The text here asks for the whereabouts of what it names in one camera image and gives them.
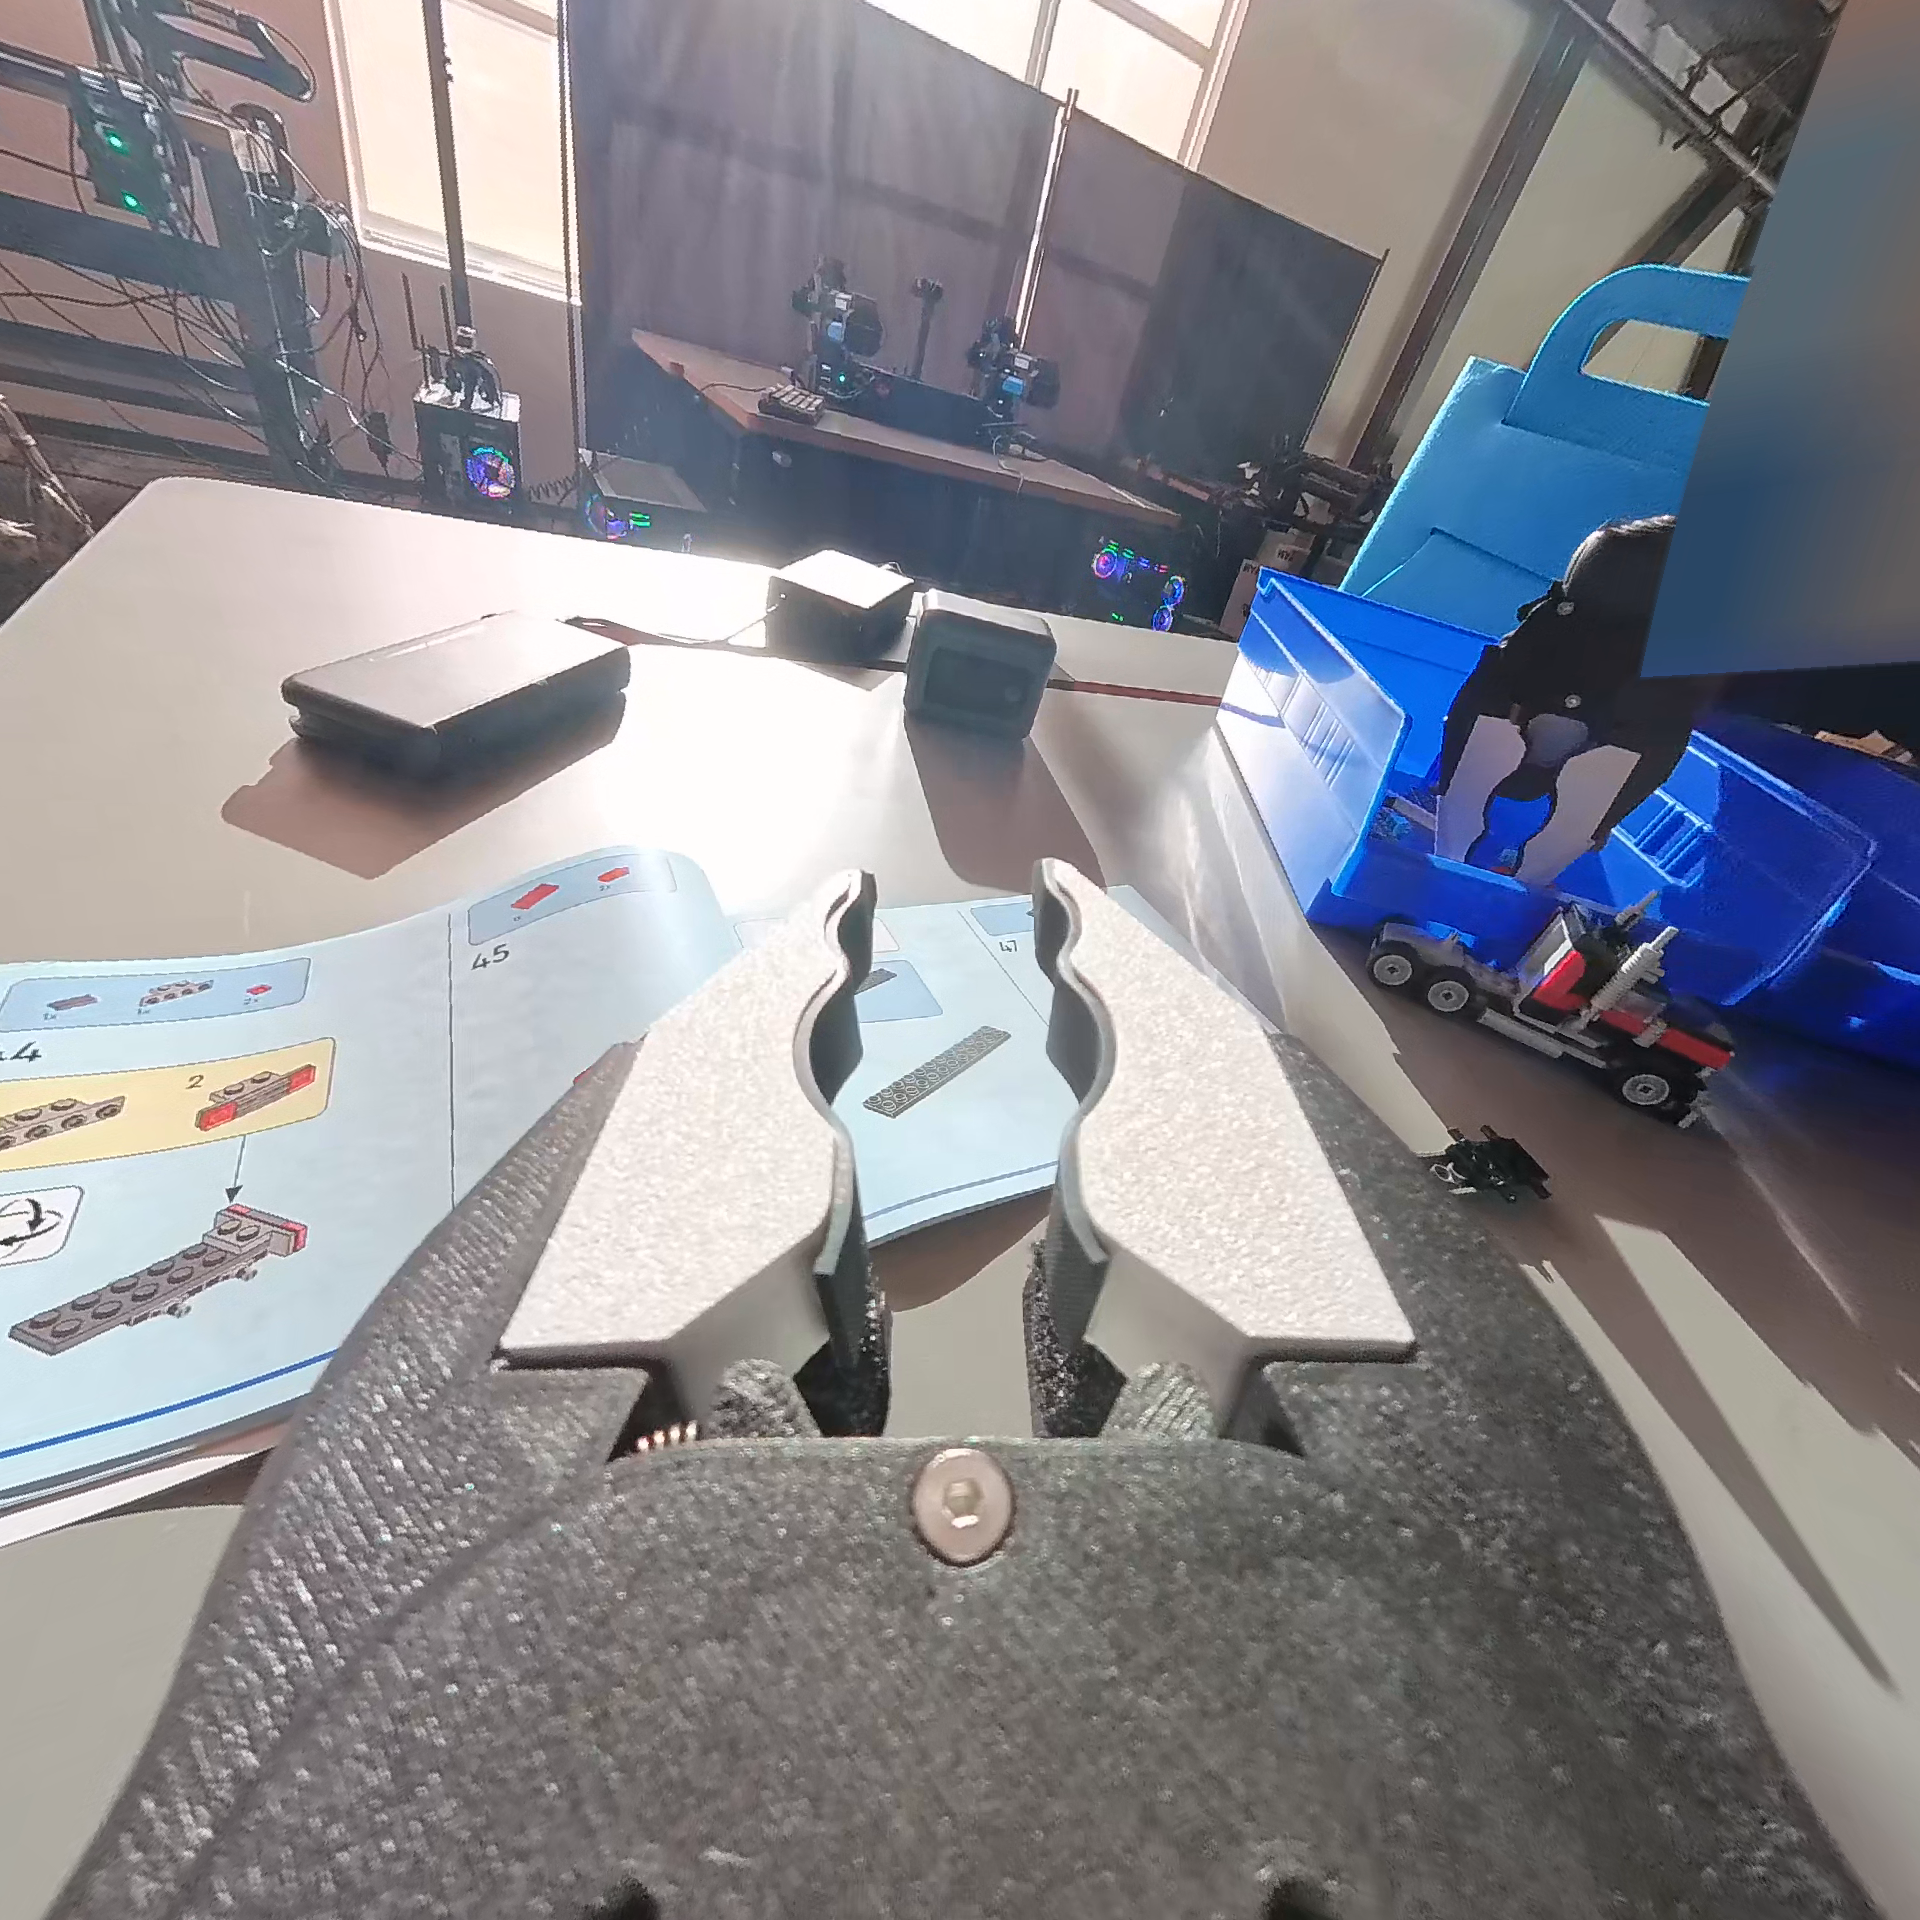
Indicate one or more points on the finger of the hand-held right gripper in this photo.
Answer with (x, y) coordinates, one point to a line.
(1477, 781)
(1589, 803)

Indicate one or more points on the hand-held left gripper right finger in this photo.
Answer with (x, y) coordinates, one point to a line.
(1214, 1200)

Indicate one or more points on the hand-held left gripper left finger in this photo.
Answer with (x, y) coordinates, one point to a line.
(675, 1200)

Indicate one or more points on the blue plastic bin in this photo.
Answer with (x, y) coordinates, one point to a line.
(1349, 705)

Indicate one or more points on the grey desk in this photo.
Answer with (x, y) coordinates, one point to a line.
(149, 630)

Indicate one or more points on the black red toy brick truck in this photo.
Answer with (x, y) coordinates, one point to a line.
(1560, 997)

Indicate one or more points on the blue felt bag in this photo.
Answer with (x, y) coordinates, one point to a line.
(1499, 452)

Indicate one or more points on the light blue instruction booklet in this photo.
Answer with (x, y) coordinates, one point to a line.
(376, 1080)

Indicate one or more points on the computer with rainbow fans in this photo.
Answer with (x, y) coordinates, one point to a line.
(1133, 581)
(474, 452)
(638, 504)

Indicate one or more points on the dark grey box device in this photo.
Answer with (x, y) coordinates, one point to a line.
(978, 669)

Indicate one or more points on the flat black power bank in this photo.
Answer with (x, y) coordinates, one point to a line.
(450, 675)

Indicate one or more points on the black power adapter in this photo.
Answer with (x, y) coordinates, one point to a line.
(840, 599)

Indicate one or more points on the wooden workbench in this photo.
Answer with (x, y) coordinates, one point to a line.
(901, 435)

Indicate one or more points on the bright window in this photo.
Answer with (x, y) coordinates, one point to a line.
(511, 136)
(1109, 61)

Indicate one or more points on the black keypad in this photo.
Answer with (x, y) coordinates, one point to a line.
(791, 404)

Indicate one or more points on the dark partition panel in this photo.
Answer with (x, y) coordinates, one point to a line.
(931, 196)

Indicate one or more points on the black robot arm with camera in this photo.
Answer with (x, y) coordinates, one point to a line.
(832, 324)
(1013, 369)

